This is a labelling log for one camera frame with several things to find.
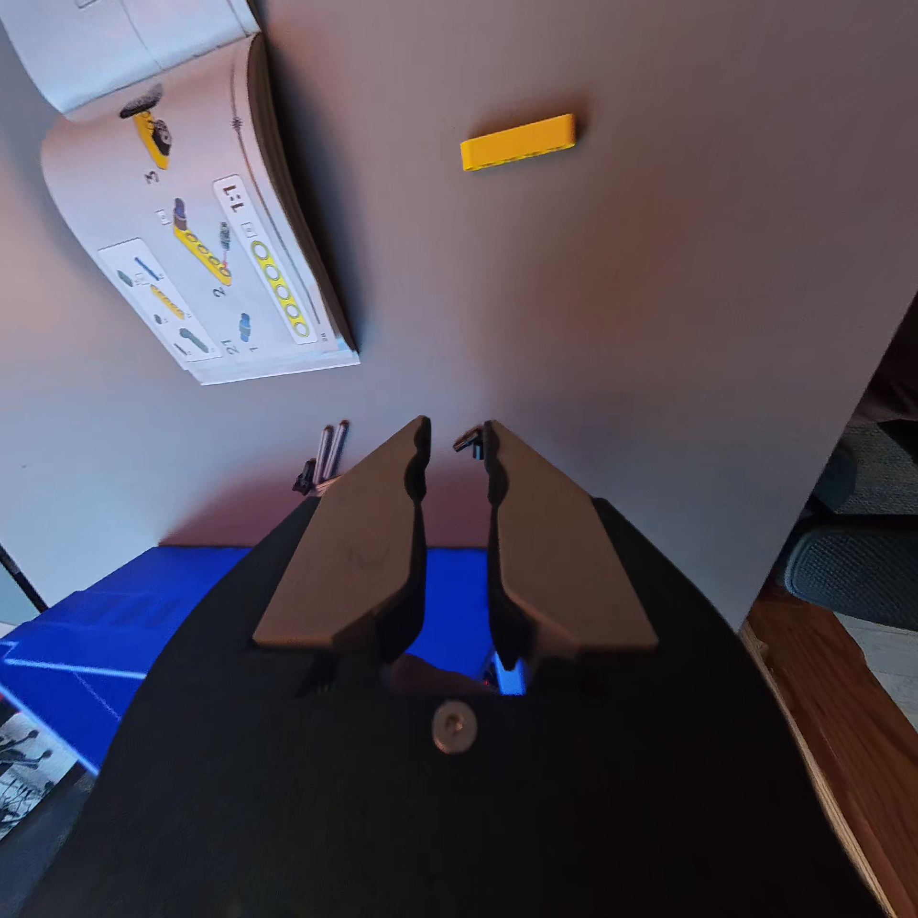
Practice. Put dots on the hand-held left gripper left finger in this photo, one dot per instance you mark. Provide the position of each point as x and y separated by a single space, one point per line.
351 559

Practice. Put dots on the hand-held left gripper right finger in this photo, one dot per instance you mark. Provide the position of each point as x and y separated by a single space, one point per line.
566 574

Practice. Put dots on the blue plastic bin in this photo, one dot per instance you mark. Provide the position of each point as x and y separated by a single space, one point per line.
107 645

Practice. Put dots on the lego instruction booklet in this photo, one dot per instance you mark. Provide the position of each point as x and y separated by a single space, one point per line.
179 237

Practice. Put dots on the black lego pin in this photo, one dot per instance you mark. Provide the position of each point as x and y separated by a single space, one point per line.
305 479

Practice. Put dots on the grey lego axle pin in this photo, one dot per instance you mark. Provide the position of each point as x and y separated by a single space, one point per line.
325 452
339 448

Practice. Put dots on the yellow lego beam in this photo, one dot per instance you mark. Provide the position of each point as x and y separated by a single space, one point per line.
516 142

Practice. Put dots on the grey mesh office chair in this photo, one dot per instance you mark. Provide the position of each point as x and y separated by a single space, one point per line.
853 574

